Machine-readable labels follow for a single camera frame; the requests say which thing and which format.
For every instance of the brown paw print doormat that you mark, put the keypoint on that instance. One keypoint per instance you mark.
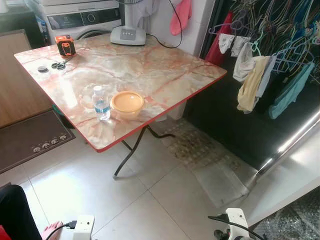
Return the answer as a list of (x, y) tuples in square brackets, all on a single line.
[(30, 137)]

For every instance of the white washing machine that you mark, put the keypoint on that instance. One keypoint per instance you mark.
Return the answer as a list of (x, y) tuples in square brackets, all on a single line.
[(85, 19)]

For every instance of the clear bubble wrap sheet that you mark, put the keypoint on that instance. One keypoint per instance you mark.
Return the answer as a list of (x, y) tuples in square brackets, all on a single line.
[(295, 220)]

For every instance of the black round cap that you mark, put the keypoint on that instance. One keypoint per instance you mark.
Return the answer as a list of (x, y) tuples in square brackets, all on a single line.
[(43, 69)]

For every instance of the patterned floor mat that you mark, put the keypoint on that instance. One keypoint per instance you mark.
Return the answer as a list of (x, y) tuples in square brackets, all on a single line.
[(200, 150)]

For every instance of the green plastic hanger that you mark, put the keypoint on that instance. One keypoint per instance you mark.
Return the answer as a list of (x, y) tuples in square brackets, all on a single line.
[(257, 50)]

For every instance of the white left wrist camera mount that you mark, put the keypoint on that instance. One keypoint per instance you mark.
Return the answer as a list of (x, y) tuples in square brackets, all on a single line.
[(84, 227)]

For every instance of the orange black box device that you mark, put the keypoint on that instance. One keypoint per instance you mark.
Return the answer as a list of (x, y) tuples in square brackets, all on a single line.
[(65, 46)]

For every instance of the person bare foot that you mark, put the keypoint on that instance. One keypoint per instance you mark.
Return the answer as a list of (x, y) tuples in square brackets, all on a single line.
[(51, 231)]

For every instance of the yellow hanging garment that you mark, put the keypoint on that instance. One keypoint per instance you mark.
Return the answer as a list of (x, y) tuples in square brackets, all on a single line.
[(252, 85)]

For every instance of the teal hanging garment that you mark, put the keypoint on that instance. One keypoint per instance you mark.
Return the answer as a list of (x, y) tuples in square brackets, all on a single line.
[(290, 92)]

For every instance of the marble pattern folding table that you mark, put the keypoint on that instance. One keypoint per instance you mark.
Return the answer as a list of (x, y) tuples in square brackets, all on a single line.
[(150, 65)]

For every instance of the person leg black trousers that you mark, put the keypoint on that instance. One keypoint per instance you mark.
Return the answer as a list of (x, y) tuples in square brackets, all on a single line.
[(15, 215)]

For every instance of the white standing fan base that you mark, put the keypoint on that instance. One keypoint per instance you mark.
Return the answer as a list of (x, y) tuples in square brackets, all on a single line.
[(128, 34)]

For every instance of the clothes rack with hangers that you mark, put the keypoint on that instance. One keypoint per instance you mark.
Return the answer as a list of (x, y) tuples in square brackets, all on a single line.
[(280, 20)]

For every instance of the clear water bottle blue label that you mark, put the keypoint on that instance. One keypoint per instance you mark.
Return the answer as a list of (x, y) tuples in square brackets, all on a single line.
[(101, 105)]

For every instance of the white hanging garment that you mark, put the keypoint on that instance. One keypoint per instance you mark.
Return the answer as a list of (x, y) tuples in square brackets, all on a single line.
[(244, 65)]

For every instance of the orange bowl with lid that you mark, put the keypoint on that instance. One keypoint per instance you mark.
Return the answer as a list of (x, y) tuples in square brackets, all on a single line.
[(127, 102)]

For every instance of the blue detergent bottle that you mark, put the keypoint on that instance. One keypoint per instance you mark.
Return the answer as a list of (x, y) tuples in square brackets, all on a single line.
[(44, 25)]

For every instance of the grey hanging garment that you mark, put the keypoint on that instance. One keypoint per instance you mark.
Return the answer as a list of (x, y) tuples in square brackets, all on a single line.
[(265, 75)]

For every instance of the red hanging cloth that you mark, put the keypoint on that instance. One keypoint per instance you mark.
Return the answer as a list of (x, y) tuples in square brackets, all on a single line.
[(217, 47)]

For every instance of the white hanging sock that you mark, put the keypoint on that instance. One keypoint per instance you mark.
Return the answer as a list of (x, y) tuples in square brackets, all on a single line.
[(240, 45), (226, 42)]

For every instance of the light wooden cabinet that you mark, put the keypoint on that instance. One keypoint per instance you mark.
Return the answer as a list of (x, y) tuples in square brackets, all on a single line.
[(20, 80)]

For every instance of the pink hanging cloth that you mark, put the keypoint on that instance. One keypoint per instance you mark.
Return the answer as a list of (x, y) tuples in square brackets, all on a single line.
[(181, 17)]

